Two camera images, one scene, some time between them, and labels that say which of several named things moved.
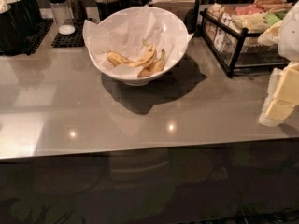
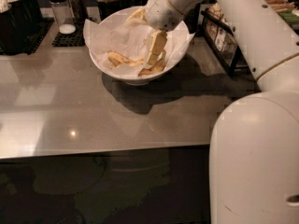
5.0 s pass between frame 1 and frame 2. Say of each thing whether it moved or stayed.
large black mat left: stayed
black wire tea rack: stayed
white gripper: moved
